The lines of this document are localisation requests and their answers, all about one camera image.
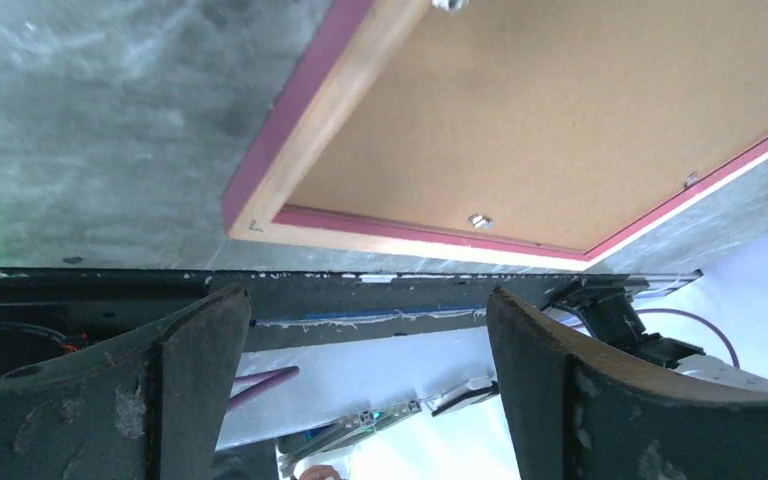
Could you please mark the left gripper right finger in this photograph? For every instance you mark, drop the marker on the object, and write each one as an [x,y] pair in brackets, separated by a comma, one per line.
[578,408]

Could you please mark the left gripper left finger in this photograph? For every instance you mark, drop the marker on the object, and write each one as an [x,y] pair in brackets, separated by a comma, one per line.
[146,404]

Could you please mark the brown frame backing board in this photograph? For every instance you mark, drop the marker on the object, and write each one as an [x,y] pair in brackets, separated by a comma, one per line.
[548,126]

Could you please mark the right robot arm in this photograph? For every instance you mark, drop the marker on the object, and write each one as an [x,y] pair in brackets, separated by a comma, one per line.
[603,306]

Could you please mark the aluminium extrusion rail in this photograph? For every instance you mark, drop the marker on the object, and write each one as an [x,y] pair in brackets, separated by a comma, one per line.
[350,430]

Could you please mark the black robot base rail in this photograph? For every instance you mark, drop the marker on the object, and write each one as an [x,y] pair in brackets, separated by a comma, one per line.
[291,309]

